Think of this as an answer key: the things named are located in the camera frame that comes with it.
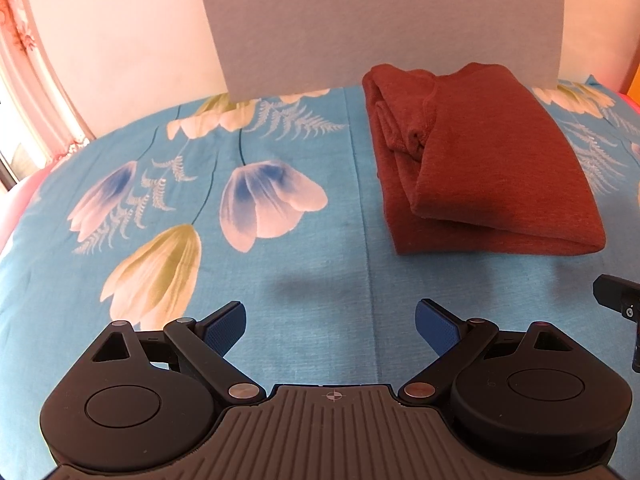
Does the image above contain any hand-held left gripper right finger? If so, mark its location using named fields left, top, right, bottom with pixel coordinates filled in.
left=397, top=298, right=576, bottom=403

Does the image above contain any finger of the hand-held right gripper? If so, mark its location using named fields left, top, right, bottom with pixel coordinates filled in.
left=592, top=274, right=640, bottom=373

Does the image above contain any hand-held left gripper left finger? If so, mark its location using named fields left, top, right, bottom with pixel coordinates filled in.
left=90, top=301, right=267, bottom=403

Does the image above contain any rust red sweater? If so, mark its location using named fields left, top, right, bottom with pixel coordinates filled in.
left=361, top=61, right=607, bottom=258

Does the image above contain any blue floral bed sheet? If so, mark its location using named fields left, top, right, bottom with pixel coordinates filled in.
left=0, top=76, right=640, bottom=461

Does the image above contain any grey board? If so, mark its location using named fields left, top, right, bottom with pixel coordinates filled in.
left=192, top=0, right=566, bottom=106

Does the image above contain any pink floral curtain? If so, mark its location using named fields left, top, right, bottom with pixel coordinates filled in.
left=0, top=0, right=97, bottom=191

